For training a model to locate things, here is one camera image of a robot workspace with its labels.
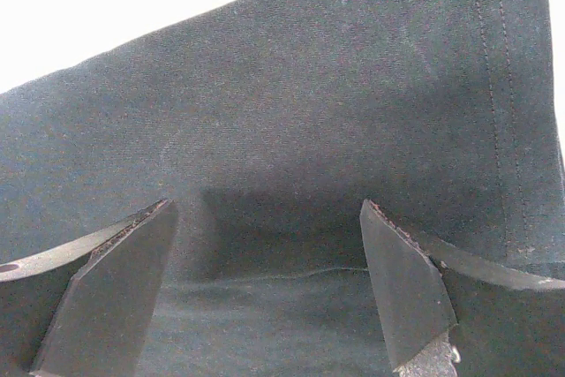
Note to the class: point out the black t-shirt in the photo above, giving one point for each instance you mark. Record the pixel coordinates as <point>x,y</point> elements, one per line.
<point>269,123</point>

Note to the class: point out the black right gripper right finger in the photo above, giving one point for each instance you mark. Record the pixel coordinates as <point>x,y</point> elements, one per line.
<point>444,311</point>

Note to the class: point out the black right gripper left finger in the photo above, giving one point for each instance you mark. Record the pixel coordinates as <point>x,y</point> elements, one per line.
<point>83,308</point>

